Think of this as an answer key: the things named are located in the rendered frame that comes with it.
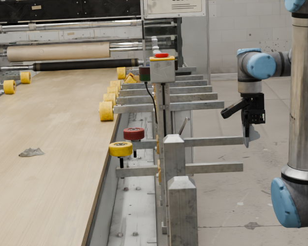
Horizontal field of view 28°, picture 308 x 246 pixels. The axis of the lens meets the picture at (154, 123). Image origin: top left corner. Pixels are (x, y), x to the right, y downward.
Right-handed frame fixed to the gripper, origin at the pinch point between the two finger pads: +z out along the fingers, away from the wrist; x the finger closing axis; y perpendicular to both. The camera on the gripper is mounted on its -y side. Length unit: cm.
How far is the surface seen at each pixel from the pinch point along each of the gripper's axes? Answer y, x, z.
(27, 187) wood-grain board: -69, -70, -7
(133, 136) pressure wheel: -42.7, -4.0, -6.2
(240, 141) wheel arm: -2.1, -1.5, -1.8
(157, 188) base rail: -34.6, -10.9, 12.5
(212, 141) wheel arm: -12.7, -1.5, -2.3
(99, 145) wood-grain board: -54, -22, -7
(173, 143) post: -32, -131, -31
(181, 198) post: -32, -156, -30
